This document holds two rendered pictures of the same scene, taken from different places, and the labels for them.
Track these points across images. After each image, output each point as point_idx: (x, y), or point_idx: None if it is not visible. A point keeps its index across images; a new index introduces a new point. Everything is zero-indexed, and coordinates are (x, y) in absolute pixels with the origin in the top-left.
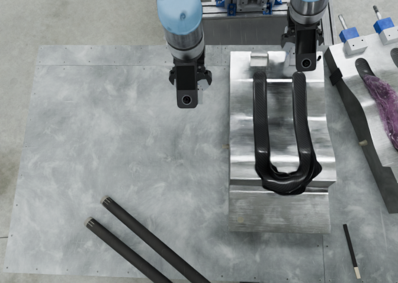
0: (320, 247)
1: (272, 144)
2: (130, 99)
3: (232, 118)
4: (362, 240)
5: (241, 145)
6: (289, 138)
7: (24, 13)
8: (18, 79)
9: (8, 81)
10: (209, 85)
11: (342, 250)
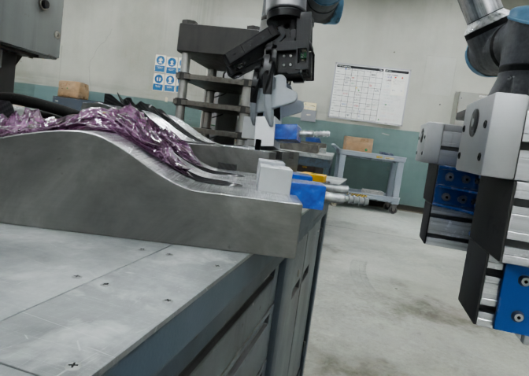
0: None
1: (164, 120)
2: None
3: (215, 142)
4: None
5: (180, 122)
6: (161, 125)
7: (468, 356)
8: (377, 337)
9: (374, 332)
10: (250, 105)
11: None
